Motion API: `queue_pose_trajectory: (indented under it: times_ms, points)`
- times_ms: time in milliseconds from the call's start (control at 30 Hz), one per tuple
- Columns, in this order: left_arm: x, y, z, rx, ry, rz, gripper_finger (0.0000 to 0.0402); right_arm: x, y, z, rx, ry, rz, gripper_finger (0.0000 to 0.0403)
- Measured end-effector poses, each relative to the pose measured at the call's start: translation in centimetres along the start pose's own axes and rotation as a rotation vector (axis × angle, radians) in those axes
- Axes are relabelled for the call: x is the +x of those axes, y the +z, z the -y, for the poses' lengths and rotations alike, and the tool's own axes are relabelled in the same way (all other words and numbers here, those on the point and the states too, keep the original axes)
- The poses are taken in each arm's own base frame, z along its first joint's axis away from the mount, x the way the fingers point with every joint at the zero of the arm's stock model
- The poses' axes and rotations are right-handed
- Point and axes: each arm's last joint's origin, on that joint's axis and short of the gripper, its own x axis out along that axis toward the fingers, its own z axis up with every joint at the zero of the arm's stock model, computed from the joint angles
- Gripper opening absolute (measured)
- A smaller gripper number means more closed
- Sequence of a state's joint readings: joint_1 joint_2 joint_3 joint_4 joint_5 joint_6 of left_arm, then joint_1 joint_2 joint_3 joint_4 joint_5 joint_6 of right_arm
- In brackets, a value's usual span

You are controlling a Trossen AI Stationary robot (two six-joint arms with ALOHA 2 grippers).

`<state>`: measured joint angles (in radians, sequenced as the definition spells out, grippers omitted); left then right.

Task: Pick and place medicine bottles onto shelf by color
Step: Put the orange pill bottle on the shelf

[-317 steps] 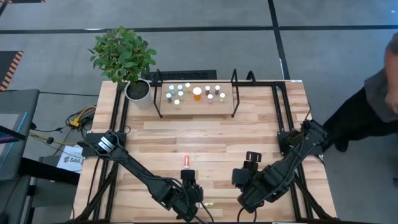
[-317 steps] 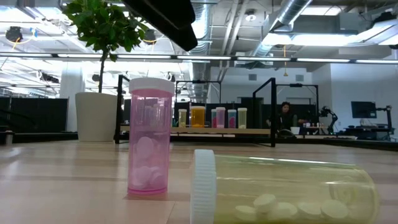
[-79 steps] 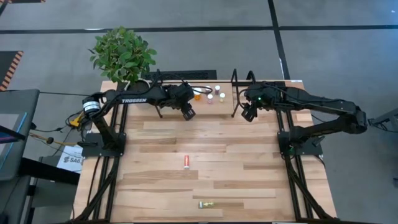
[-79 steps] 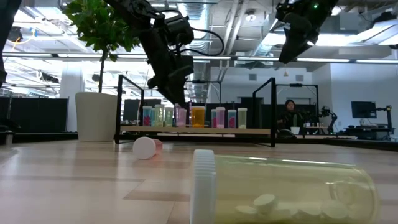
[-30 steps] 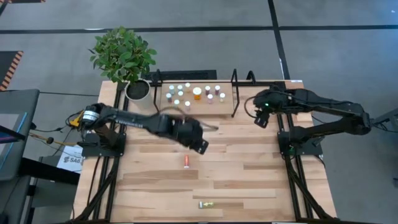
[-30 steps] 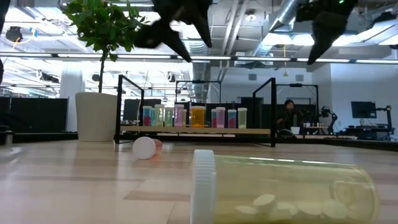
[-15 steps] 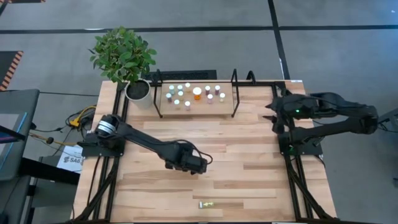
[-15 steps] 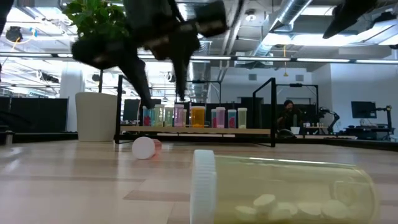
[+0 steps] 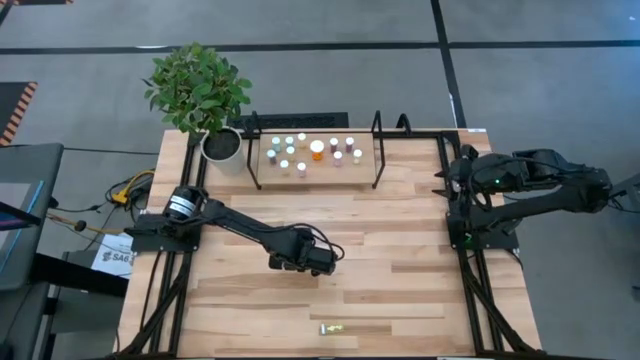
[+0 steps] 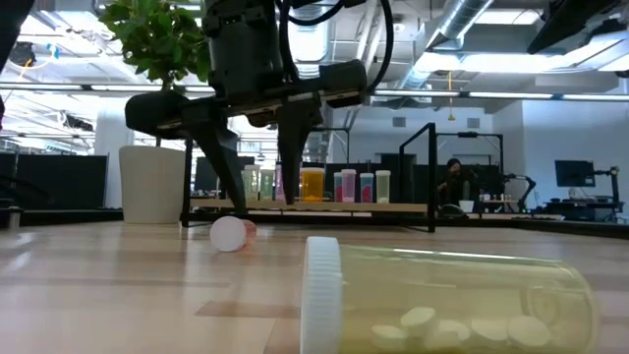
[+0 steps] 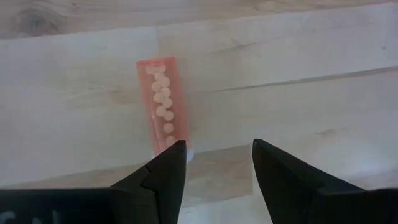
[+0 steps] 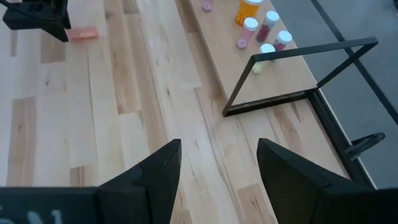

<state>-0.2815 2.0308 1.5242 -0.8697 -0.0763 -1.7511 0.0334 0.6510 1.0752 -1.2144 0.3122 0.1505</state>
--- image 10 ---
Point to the black background robot arm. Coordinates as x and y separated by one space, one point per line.
528 187

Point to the person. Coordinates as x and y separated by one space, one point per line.
452 184

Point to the yellow pill bottle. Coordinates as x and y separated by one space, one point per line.
442 295
383 189

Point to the black partition panel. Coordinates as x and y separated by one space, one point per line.
59 182

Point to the black aluminium table frame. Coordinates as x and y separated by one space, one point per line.
565 227

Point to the white cup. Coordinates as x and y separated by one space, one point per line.
466 206

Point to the small orange pill bottle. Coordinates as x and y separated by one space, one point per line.
228 234

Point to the long ceiling light strip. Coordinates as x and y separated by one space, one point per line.
442 93

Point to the wooden shelf with black legs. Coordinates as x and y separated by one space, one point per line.
408 207

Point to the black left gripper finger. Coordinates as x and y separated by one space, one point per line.
216 142
295 133

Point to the small grey metal canister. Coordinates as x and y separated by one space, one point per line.
15 218

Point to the white plant pot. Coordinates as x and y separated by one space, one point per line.
152 187

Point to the teal pill bottle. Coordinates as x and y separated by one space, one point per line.
267 186
251 184

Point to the green leafy plant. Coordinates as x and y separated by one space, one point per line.
147 34

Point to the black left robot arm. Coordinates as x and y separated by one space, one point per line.
12 24

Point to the silver ventilation duct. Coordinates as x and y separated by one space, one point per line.
462 19

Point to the black computer monitor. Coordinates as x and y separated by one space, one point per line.
575 173

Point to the black background frame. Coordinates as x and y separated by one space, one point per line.
486 134

